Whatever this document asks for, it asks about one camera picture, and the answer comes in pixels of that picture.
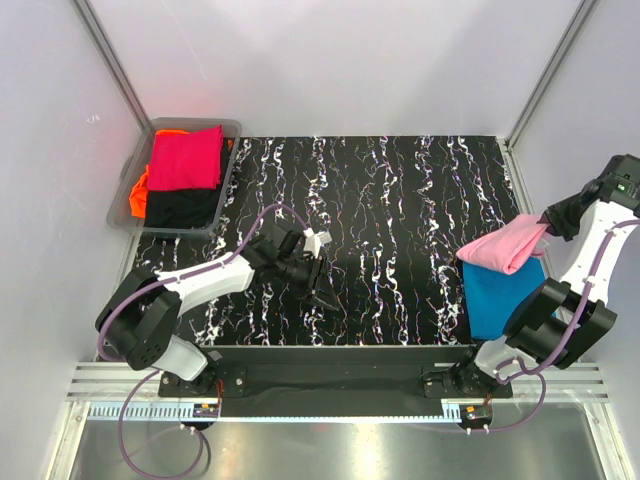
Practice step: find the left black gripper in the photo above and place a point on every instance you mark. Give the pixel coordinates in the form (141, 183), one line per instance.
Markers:
(324, 295)

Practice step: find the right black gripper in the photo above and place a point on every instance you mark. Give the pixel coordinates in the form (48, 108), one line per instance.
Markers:
(558, 225)

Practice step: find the pink t shirt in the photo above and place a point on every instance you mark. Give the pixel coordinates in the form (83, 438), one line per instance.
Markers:
(507, 249)

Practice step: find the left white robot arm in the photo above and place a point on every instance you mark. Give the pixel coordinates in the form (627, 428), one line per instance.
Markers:
(139, 320)

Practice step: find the blue folded t shirt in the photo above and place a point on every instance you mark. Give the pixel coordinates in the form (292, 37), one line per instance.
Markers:
(491, 297)

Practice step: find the black marbled table mat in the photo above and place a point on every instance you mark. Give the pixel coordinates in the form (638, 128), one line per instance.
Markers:
(397, 208)

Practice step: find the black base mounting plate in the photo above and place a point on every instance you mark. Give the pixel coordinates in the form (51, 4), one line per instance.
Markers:
(326, 379)

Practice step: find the black t shirt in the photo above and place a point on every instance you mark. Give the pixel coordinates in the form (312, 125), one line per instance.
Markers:
(183, 213)

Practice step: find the magenta folded t shirt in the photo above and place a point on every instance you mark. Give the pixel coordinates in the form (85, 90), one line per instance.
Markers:
(182, 160)

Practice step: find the orange t shirt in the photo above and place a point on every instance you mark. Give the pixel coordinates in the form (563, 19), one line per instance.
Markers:
(141, 199)

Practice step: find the clear plastic bin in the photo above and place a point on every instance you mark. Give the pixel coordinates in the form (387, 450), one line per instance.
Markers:
(119, 215)

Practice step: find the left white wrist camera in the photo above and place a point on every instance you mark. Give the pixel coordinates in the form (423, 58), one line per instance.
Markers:
(314, 241)

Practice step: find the white slotted cable duct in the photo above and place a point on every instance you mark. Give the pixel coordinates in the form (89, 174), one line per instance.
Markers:
(208, 412)

